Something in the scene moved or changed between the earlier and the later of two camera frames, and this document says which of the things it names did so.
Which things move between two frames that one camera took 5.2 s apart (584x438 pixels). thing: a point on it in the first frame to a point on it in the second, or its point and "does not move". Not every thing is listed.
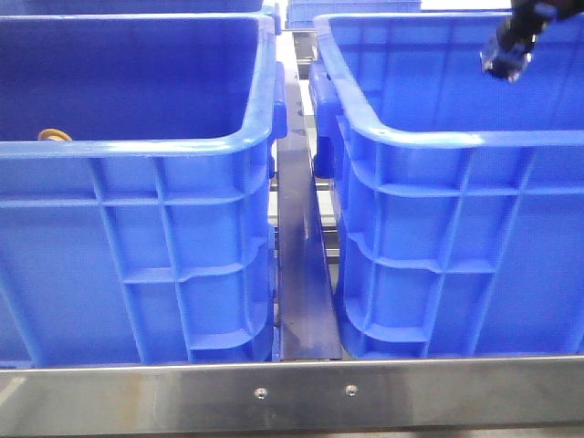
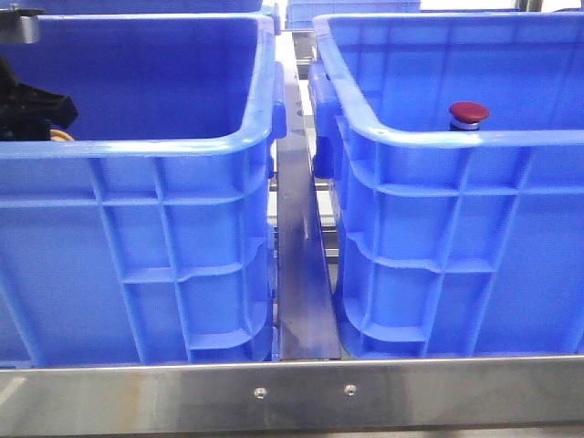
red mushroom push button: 508,65 to 466,116
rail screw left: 260,392 does not move
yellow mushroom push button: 54,134 does not move
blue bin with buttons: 137,188 does not move
